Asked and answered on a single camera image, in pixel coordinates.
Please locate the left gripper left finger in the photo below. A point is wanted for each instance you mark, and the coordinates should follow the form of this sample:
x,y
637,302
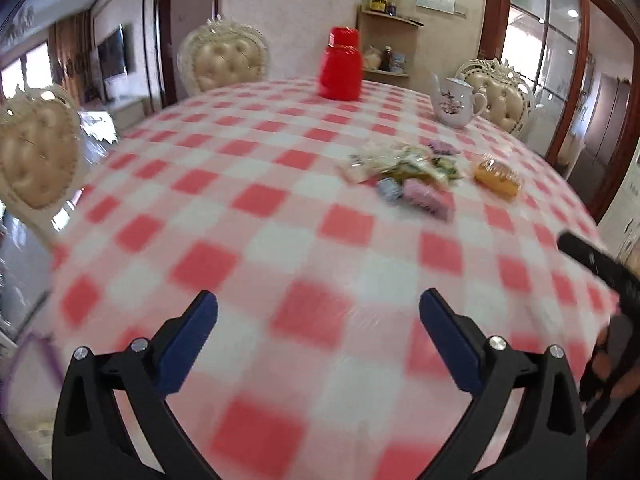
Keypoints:
x,y
90,438

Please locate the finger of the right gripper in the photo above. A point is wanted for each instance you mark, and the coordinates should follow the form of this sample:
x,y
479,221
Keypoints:
x,y
615,275

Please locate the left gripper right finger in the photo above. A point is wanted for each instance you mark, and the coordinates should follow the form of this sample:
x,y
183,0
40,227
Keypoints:
x,y
524,420

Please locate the clear bag of bread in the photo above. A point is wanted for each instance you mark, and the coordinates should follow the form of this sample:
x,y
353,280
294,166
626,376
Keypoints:
x,y
496,175

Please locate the pink snack packet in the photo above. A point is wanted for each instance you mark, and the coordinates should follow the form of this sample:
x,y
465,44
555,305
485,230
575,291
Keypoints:
x,y
438,204

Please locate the cream snack packet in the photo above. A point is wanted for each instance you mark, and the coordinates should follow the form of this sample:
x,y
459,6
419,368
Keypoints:
x,y
375,161

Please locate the green white snack packet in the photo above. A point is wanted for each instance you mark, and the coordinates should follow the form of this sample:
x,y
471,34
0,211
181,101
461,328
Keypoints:
x,y
437,170

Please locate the grey refrigerator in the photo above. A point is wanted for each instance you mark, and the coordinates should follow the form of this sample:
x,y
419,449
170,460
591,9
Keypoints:
x,y
607,118

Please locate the beige tufted chair far right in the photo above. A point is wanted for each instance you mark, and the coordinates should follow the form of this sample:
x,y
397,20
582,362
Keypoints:
x,y
510,101

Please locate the beige tufted chair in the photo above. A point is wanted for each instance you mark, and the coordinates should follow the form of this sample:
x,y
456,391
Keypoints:
x,y
510,101
43,162
222,53

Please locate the purple snack packet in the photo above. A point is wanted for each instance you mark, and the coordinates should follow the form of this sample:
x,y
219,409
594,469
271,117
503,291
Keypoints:
x,y
442,148

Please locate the white floral teapot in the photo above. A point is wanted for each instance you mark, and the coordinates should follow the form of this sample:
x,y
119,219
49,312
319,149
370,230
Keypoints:
x,y
455,102

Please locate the red white checkered tablecloth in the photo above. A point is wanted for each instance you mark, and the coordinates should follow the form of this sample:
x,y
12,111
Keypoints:
x,y
318,366

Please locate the beige tufted chair left side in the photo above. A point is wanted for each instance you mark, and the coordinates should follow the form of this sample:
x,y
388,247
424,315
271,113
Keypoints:
x,y
43,162

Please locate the wooden corner shelf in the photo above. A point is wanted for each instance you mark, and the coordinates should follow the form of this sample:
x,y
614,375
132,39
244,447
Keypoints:
x,y
388,45

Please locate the red thermos jug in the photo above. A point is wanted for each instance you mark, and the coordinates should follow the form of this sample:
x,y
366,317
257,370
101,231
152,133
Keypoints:
x,y
340,76

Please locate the beige tufted chair far left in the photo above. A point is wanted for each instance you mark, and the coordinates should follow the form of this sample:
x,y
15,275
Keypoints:
x,y
222,53

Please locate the wall television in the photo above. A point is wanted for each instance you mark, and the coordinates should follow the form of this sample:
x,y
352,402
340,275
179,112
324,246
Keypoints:
x,y
112,54

